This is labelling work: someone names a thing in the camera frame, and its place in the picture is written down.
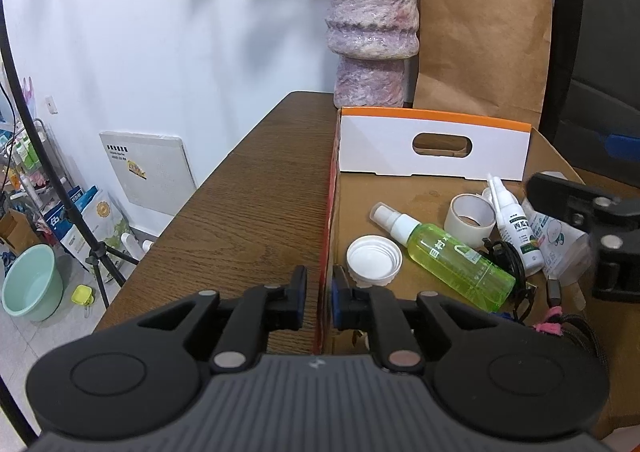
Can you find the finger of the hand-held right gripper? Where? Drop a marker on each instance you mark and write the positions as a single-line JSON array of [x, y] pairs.
[[622, 146], [565, 197]]

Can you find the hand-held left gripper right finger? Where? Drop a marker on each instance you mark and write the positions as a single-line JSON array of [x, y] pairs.
[[336, 307]]

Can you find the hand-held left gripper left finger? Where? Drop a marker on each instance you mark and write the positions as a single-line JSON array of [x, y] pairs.
[[300, 302]]

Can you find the white tissue packet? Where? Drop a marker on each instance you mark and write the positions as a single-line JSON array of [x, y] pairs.
[[555, 242]]

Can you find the small white spray bottle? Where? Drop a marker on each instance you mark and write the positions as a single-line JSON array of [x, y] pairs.
[[525, 242]]

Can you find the white tape roll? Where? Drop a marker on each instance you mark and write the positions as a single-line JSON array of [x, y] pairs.
[[457, 232]]

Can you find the green spray bottle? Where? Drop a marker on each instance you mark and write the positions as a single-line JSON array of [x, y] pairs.
[[450, 257]]

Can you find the orange and white cardboard box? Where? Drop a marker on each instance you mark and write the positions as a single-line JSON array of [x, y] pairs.
[[425, 192]]

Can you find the brown paper bag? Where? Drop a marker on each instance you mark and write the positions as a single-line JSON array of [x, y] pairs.
[[480, 41]]

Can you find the black tripod stand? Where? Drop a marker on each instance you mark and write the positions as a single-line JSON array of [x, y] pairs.
[[95, 257]]

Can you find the white and green bag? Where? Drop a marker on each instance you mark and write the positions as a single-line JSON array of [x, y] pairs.
[[102, 222]]

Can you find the small yellow cup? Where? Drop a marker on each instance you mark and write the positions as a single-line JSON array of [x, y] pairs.
[[82, 294]]

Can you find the blue and white bag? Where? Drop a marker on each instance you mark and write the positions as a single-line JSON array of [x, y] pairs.
[[57, 227]]

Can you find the green plastic basin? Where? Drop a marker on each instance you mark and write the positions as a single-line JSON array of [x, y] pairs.
[[30, 287]]

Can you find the purple fuzzy vase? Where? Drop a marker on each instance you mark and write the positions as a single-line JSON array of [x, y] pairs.
[[372, 6]]

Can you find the metal storage rack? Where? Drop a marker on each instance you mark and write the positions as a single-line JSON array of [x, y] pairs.
[[25, 166]]

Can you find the white wall panel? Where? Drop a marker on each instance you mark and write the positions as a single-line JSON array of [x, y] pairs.
[[150, 171]]

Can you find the white wall socket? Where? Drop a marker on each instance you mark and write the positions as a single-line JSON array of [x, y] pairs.
[[50, 104]]

